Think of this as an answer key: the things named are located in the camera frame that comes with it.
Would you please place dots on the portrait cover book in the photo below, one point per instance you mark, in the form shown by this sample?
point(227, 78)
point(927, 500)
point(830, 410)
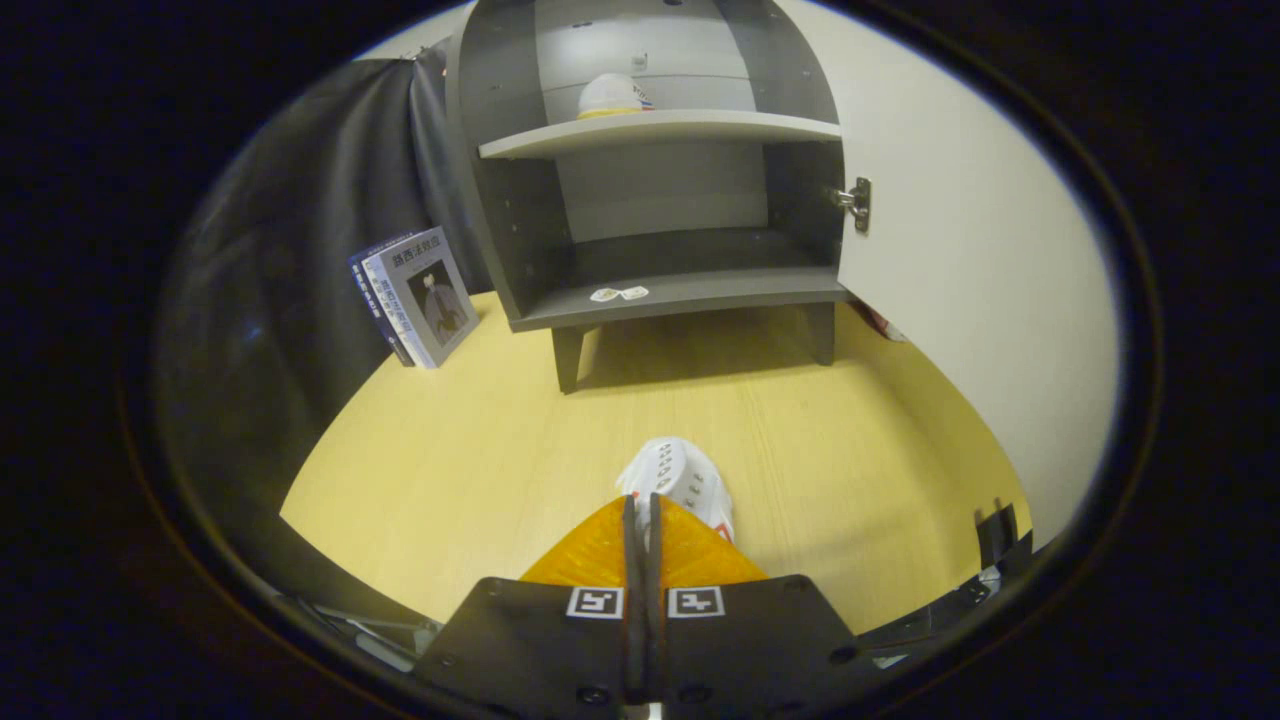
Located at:
point(430, 295)

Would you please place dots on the red and white object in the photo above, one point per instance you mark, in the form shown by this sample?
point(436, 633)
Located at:
point(885, 325)

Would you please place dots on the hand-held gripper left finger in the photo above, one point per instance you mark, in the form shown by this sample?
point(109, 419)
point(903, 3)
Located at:
point(540, 640)

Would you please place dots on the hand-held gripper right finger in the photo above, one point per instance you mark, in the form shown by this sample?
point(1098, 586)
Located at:
point(750, 640)

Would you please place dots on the white shoe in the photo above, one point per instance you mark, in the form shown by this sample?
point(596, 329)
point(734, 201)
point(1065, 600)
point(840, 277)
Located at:
point(675, 475)
point(610, 95)

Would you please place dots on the black metal bracket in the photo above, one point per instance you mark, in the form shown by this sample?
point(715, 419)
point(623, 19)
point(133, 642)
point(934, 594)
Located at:
point(1000, 535)

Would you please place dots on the white shoe cabinet door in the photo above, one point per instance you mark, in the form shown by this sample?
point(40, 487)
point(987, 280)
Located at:
point(960, 250)

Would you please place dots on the metal door hinge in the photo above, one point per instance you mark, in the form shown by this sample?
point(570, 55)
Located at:
point(858, 203)

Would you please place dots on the grey shoe cabinet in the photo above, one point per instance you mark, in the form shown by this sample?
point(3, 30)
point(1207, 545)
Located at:
point(660, 127)

